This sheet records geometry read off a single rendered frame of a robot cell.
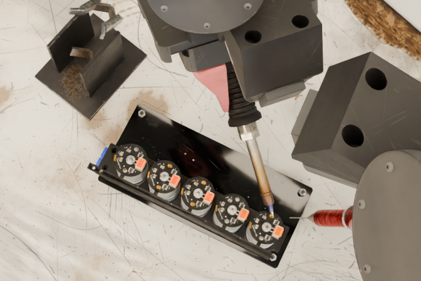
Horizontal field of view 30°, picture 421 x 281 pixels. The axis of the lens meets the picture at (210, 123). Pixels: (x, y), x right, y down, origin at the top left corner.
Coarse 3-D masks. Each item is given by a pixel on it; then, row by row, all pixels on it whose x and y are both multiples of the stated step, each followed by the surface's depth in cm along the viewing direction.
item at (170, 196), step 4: (164, 172) 58; (160, 176) 58; (168, 176) 58; (160, 180) 58; (164, 180) 58; (148, 184) 61; (176, 188) 59; (152, 192) 60; (172, 192) 59; (176, 192) 60; (160, 196) 60; (164, 196) 59; (168, 196) 60; (172, 196) 60; (176, 196) 62; (168, 200) 62
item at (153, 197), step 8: (88, 168) 58; (96, 168) 58; (104, 176) 58; (112, 176) 58; (120, 176) 58; (120, 184) 58; (128, 184) 58; (136, 192) 58; (144, 192) 58; (152, 200) 58; (160, 200) 58; (168, 208) 58; (176, 208) 58; (184, 216) 58; (192, 216) 58; (200, 224) 57; (208, 224) 57; (216, 232) 57; (224, 232) 57; (232, 240) 57; (240, 240) 57; (256, 248) 57; (264, 256) 57
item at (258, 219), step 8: (256, 216) 58; (264, 216) 58; (256, 224) 58; (272, 224) 58; (280, 224) 58; (256, 232) 57; (264, 232) 57; (272, 232) 58; (256, 240) 57; (264, 240) 57; (272, 240) 57
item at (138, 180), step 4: (128, 156) 58; (132, 156) 58; (128, 160) 58; (132, 160) 58; (128, 164) 58; (132, 164) 58; (144, 172) 59; (124, 176) 59; (128, 176) 58; (132, 176) 58; (136, 176) 59; (140, 176) 60; (144, 176) 61; (128, 180) 60; (132, 180) 60; (136, 180) 60; (140, 180) 61; (144, 180) 62; (136, 184) 62; (140, 184) 62
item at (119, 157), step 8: (128, 144) 59; (120, 152) 58; (128, 152) 58; (136, 152) 59; (144, 152) 59; (120, 160) 58; (120, 168) 58; (128, 168) 58; (136, 168) 58; (144, 168) 58
